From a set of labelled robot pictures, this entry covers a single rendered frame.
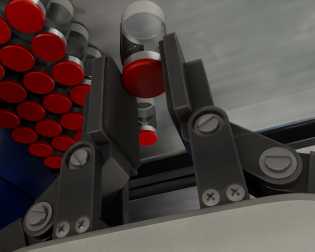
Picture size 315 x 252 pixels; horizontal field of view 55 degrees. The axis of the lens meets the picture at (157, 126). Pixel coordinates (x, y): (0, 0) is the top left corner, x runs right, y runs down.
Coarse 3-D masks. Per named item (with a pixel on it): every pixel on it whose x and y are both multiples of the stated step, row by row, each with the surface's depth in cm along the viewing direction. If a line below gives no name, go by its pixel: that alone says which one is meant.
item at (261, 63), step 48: (96, 0) 21; (192, 0) 22; (240, 0) 22; (288, 0) 22; (96, 48) 24; (192, 48) 25; (240, 48) 25; (288, 48) 26; (240, 96) 30; (288, 96) 30
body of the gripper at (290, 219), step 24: (168, 216) 7; (192, 216) 7; (216, 216) 6; (240, 216) 6; (264, 216) 6; (288, 216) 6; (312, 216) 6; (48, 240) 8; (72, 240) 7; (96, 240) 7; (120, 240) 7; (144, 240) 7; (168, 240) 6; (192, 240) 6; (216, 240) 6; (240, 240) 6; (264, 240) 6; (288, 240) 6; (312, 240) 6
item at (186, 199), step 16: (192, 176) 38; (128, 192) 40; (144, 192) 39; (160, 192) 38; (176, 192) 45; (192, 192) 46; (144, 208) 49; (160, 208) 50; (176, 208) 50; (192, 208) 51
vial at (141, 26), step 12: (144, 0) 14; (132, 12) 14; (144, 12) 14; (156, 12) 14; (132, 24) 13; (144, 24) 13; (156, 24) 13; (132, 36) 13; (144, 36) 13; (156, 36) 13; (120, 48) 14; (132, 48) 13; (144, 48) 13; (156, 48) 13; (132, 60) 12
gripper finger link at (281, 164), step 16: (160, 48) 11; (176, 48) 11; (176, 64) 10; (192, 64) 11; (176, 80) 10; (192, 80) 11; (176, 96) 9; (192, 96) 10; (208, 96) 10; (176, 112) 9; (192, 112) 10; (176, 128) 10; (240, 128) 9; (240, 144) 9; (256, 144) 8; (272, 144) 8; (192, 160) 10; (240, 160) 8; (256, 160) 8; (272, 160) 8; (288, 160) 8; (256, 176) 8; (272, 176) 8; (288, 176) 8; (256, 192) 9
